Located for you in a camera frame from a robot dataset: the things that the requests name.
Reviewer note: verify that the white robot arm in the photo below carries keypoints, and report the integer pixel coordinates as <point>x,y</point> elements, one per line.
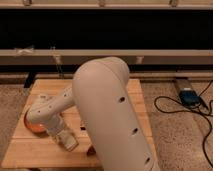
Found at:
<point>99,93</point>

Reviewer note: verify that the orange ceramic bowl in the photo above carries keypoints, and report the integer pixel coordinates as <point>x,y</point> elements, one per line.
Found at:
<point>34,128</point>

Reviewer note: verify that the long white rail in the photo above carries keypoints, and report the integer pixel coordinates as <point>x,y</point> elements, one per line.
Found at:
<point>48,57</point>

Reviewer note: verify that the blue power adapter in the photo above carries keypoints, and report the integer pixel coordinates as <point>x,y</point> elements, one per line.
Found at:
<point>189,97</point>

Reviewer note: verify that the dark red snack wrapper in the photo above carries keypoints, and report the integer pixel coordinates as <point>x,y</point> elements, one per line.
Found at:
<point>91,151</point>

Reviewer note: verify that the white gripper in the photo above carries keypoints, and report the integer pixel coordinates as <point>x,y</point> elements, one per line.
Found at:
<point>62,135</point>

